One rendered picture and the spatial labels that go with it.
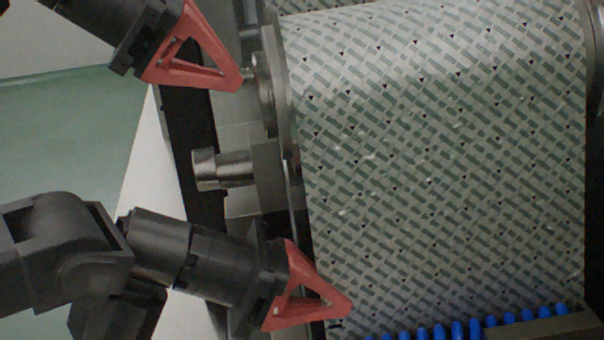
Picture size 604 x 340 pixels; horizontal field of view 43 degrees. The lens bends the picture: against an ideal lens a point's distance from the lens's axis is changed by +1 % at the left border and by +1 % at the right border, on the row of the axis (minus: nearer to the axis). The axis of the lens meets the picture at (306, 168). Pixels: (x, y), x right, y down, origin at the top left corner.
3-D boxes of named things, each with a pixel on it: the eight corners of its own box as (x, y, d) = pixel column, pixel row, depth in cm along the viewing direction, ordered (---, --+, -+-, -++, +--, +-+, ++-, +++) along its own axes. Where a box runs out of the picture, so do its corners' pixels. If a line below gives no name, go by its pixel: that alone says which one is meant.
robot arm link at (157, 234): (117, 221, 59) (125, 190, 64) (91, 295, 61) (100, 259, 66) (203, 246, 61) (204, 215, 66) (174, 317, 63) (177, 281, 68)
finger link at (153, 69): (218, 127, 63) (115, 67, 60) (217, 98, 69) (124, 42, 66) (264, 59, 61) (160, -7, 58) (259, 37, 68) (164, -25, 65)
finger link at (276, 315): (338, 355, 66) (236, 326, 64) (327, 310, 73) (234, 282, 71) (370, 290, 64) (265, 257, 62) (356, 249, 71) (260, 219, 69)
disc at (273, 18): (284, 136, 76) (262, -13, 69) (289, 135, 76) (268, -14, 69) (302, 208, 63) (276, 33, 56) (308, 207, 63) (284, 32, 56)
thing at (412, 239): (328, 356, 70) (302, 169, 63) (581, 312, 71) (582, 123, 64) (329, 360, 69) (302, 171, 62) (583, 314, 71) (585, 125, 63)
